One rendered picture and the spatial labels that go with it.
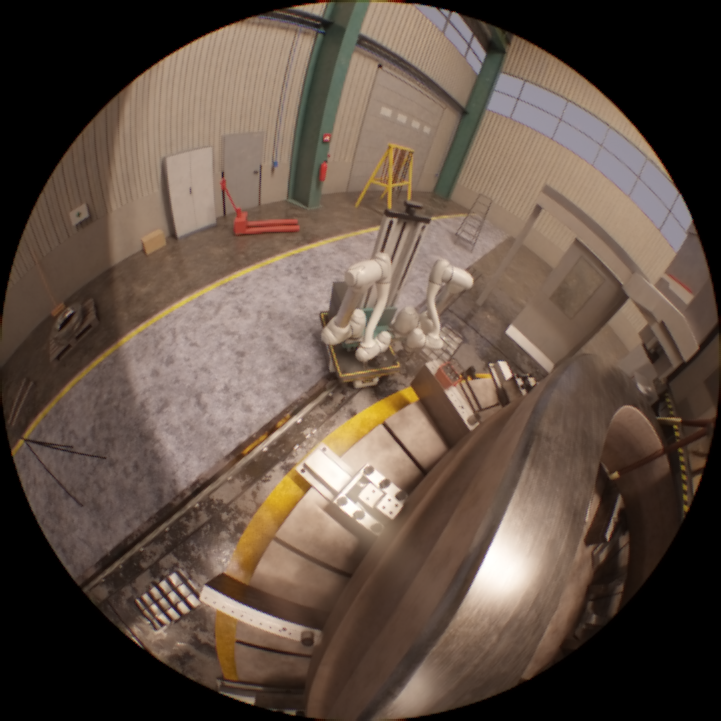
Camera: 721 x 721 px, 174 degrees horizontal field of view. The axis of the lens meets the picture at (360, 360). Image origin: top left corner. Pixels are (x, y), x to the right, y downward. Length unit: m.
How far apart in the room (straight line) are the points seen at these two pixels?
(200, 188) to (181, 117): 1.85
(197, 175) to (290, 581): 6.29
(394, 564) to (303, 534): 0.81
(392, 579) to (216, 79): 7.43
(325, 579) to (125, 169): 6.81
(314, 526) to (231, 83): 7.40
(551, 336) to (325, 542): 4.63
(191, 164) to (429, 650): 6.26
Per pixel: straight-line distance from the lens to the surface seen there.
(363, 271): 1.29
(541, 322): 4.78
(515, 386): 2.87
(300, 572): 1.98
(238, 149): 6.60
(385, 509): 1.45
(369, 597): 1.38
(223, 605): 1.78
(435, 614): 0.81
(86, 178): 6.15
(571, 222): 4.25
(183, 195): 5.78
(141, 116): 6.15
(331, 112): 6.70
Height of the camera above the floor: 2.21
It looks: 52 degrees down
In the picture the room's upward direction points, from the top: 20 degrees clockwise
